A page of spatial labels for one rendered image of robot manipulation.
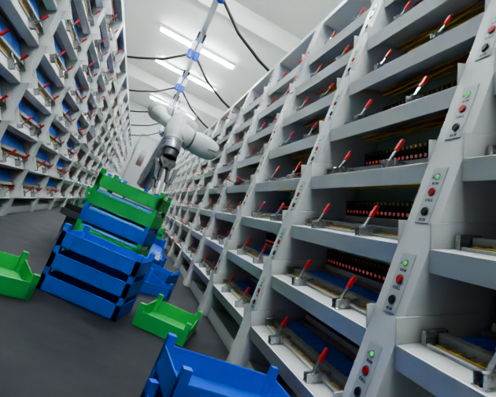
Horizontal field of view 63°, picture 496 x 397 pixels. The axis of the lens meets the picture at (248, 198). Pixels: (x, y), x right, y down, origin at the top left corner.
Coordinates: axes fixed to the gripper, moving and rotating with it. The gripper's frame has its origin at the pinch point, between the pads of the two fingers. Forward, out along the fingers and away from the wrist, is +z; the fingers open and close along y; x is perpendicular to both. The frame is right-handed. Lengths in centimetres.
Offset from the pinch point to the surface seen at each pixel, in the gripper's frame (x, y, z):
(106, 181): -8.0, 20.7, 2.8
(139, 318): 14, -2, 58
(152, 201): 1.6, 2.0, 7.5
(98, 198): -11.5, 20.7, 10.1
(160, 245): -138, -60, -26
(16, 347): 47, 37, 76
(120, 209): -7.1, 11.8, 12.8
